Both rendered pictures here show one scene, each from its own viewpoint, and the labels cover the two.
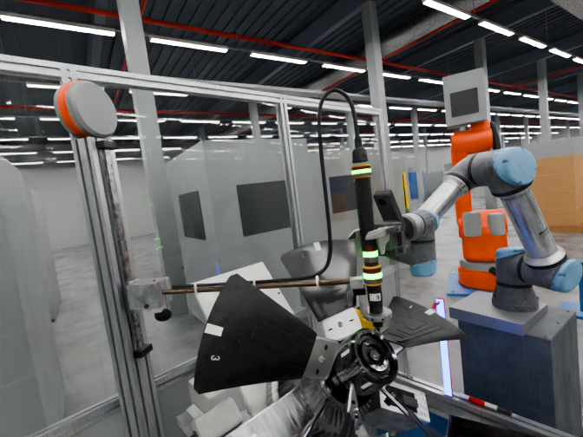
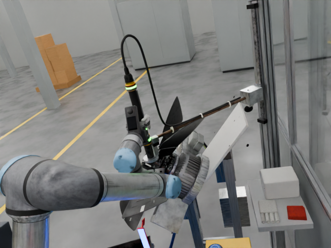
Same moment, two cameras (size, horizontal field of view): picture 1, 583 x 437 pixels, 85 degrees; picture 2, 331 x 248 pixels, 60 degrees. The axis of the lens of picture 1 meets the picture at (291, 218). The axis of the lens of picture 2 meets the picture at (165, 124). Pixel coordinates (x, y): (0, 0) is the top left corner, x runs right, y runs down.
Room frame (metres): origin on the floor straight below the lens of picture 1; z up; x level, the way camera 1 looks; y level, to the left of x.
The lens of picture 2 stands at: (1.72, -0.76, 1.92)
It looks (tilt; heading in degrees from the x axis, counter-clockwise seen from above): 24 degrees down; 144
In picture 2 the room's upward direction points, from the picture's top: 14 degrees counter-clockwise
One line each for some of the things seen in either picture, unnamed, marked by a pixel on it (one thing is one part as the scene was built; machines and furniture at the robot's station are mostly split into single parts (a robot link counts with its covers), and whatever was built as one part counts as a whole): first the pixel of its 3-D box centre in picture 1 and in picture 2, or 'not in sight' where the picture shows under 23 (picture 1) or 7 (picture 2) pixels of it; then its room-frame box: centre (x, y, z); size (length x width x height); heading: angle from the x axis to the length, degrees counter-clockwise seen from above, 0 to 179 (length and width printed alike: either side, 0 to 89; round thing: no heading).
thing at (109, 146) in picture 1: (125, 251); (257, 68); (0.90, 0.48, 1.48); 0.05 x 0.03 x 0.62; 167
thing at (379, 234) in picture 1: (380, 242); not in sight; (0.73, -0.20, 1.44); 0.09 x 0.03 x 0.06; 142
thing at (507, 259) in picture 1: (514, 264); not in sight; (1.18, -0.83, 1.20); 0.13 x 0.12 x 0.14; 15
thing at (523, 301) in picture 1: (514, 292); not in sight; (1.19, -0.82, 1.09); 0.15 x 0.15 x 0.10
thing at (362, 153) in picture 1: (368, 233); (140, 118); (0.74, -0.18, 1.47); 0.04 x 0.04 x 0.46
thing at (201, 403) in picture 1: (212, 396); (278, 180); (1.05, 0.35, 0.91); 0.17 x 0.16 x 0.11; 42
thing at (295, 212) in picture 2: not in sight; (296, 212); (1.20, 0.24, 0.87); 0.08 x 0.08 x 0.02; 32
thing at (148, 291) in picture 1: (147, 293); (252, 94); (0.89, 0.43, 1.35); 0.10 x 0.07 x 0.08; 77
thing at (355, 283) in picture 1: (370, 296); (150, 148); (0.75, -0.17, 1.31); 0.09 x 0.07 x 0.10; 77
